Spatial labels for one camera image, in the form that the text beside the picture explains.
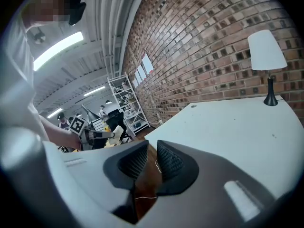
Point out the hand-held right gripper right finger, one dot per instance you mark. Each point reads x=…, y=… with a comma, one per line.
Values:
x=202, y=186

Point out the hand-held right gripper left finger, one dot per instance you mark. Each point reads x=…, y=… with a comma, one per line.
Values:
x=95, y=174

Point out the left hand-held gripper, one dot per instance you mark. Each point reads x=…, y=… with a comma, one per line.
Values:
x=79, y=125

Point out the small cream object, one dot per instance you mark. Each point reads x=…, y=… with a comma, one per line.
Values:
x=116, y=135

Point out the person's left forearm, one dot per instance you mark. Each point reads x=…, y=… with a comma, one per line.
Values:
x=59, y=134

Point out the white rectangular table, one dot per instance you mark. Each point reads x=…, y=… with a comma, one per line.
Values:
x=225, y=132

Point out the black office chair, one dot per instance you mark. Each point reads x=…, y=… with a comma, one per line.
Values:
x=116, y=116

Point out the long ceiling light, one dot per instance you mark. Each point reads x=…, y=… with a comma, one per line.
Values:
x=59, y=50
x=93, y=91

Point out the white metal shelf rack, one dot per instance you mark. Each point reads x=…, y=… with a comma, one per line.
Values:
x=128, y=98

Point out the person's white shirt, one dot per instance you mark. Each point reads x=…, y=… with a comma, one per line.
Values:
x=14, y=79

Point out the person's head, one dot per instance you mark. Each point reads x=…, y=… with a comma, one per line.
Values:
x=47, y=6

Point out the white table lamp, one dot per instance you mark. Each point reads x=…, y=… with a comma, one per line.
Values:
x=266, y=51

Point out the black head-worn camera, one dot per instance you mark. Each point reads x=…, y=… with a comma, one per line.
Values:
x=77, y=6

